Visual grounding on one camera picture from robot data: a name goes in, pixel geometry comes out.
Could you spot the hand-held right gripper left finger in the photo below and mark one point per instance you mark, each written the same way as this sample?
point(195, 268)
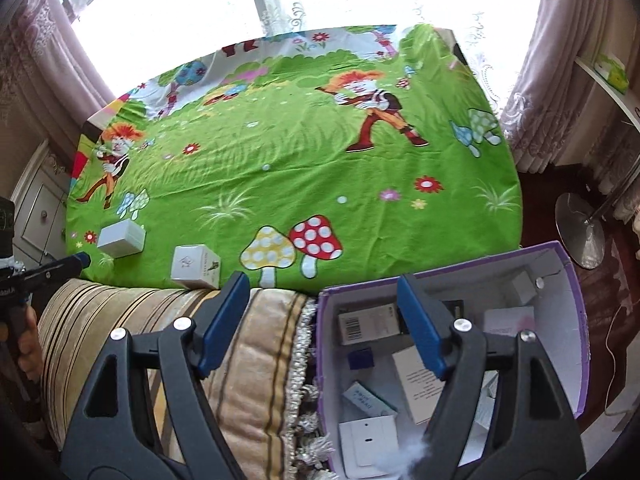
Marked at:
point(222, 325)

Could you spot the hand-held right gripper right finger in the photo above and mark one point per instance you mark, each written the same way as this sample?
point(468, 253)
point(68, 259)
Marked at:
point(425, 330)

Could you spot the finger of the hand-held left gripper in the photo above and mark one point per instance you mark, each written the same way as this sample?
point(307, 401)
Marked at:
point(75, 261)

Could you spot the black box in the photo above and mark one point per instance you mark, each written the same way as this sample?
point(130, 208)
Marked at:
point(450, 307)

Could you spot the plain white box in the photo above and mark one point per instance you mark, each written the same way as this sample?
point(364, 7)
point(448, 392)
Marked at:
point(520, 285)
point(120, 238)

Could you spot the white barcode box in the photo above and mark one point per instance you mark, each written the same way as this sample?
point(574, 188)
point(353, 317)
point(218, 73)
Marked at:
point(372, 322)

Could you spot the white saxophone-print box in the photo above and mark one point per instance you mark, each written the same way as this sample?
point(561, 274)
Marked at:
point(195, 267)

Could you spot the small blue box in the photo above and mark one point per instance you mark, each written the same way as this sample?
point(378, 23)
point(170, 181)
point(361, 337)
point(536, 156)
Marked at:
point(361, 358)

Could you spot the teal box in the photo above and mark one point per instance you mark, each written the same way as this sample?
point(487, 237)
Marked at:
point(367, 399)

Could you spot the purple cardboard storage box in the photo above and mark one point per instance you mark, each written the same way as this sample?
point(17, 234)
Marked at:
point(560, 320)

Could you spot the person's left hand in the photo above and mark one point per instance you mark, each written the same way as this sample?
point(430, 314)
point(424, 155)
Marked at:
point(32, 355)

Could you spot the white carved dresser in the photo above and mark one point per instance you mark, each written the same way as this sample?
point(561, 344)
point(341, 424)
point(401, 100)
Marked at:
point(42, 210)

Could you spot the striped plush cushion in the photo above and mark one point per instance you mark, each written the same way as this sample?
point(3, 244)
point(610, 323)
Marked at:
point(150, 310)

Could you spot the white cotton tuft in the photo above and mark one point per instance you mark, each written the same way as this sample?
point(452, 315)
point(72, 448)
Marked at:
point(405, 455)

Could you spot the green cartoon printed bed sheet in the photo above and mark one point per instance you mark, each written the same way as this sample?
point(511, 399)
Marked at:
point(300, 160)

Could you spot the metal floor stand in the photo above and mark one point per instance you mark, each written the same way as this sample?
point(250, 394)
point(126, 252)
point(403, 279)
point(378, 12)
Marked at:
point(580, 230)

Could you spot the pink curtain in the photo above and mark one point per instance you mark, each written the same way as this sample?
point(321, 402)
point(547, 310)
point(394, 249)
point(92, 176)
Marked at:
point(40, 35)
point(560, 60)

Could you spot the white shelf board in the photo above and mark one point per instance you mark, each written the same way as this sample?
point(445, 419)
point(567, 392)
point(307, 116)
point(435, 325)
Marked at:
point(607, 90)

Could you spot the green packet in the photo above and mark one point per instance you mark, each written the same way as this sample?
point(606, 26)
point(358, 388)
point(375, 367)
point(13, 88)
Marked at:
point(612, 69)

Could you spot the white lace sheer curtain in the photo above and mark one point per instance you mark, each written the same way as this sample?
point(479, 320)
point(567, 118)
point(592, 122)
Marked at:
point(350, 5)

